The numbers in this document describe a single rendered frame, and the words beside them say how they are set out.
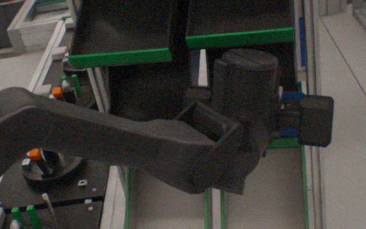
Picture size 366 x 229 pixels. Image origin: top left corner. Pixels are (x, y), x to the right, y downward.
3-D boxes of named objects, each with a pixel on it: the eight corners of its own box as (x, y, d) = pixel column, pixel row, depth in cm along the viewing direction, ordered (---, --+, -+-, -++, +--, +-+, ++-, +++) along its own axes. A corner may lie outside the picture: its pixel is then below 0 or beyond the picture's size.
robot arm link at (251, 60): (192, 192, 53) (204, 76, 48) (149, 157, 59) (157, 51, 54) (277, 169, 59) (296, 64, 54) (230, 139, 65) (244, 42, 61)
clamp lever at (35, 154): (51, 174, 112) (37, 155, 106) (41, 175, 112) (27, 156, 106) (52, 159, 114) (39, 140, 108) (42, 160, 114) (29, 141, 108)
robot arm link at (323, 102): (325, 170, 60) (329, 117, 58) (167, 151, 66) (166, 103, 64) (331, 142, 68) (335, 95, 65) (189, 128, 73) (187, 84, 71)
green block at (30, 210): (40, 229, 99) (32, 208, 97) (34, 230, 99) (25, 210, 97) (42, 224, 100) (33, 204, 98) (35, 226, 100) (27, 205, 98)
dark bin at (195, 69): (193, 163, 76) (181, 137, 69) (104, 166, 79) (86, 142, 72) (203, 11, 90) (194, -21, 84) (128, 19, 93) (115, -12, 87)
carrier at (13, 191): (105, 203, 109) (89, 152, 102) (-10, 219, 111) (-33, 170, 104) (116, 135, 129) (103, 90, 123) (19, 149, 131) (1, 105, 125)
